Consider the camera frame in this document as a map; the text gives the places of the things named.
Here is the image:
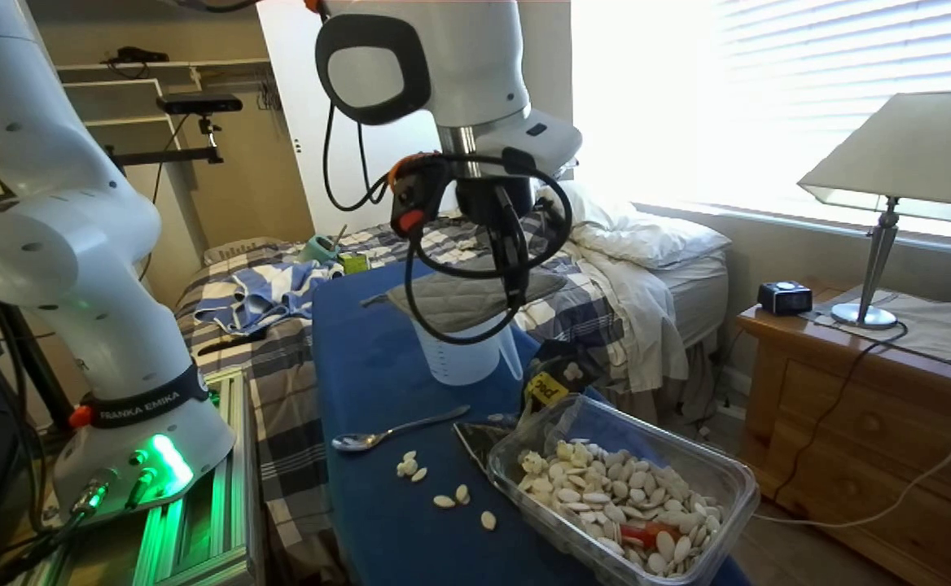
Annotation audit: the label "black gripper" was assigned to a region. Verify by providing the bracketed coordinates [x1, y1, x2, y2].
[458, 180, 538, 307]

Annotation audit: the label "grey quilted pot holder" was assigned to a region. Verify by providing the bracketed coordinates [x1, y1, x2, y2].
[368, 271, 511, 332]

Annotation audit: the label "metal spoon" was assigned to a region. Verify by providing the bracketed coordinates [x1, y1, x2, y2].
[328, 405, 473, 454]

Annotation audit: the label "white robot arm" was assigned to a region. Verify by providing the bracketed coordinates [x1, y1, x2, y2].
[0, 0, 579, 519]

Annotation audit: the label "clear plastic jar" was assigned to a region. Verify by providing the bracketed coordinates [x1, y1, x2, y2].
[418, 321, 521, 388]

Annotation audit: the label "white pillow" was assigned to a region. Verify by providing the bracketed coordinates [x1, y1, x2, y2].
[563, 184, 728, 271]

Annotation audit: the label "bed with plaid bedding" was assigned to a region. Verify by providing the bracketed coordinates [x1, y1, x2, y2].
[176, 238, 728, 576]

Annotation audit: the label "window blinds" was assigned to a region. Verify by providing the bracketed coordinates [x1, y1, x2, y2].
[571, 0, 951, 225]

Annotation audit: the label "clear plastic seed tray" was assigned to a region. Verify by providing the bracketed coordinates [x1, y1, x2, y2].
[454, 393, 758, 586]

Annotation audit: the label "blue ironing board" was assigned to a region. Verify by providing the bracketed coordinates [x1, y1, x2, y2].
[308, 256, 755, 586]

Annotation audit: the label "small black box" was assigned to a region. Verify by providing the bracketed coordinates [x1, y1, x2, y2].
[758, 281, 812, 317]

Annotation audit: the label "wooden nightstand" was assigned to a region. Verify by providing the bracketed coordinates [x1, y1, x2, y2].
[738, 307, 951, 586]

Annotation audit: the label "cream table lamp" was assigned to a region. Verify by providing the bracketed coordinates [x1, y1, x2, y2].
[798, 90, 951, 329]

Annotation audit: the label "papers on nightstand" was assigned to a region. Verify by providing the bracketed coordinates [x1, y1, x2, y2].
[814, 289, 951, 364]

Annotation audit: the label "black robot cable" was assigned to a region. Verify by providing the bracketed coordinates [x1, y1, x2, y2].
[316, 96, 575, 349]

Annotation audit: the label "white power cord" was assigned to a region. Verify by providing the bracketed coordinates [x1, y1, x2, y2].
[755, 393, 951, 533]

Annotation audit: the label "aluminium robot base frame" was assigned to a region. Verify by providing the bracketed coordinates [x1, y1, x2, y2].
[14, 372, 262, 586]

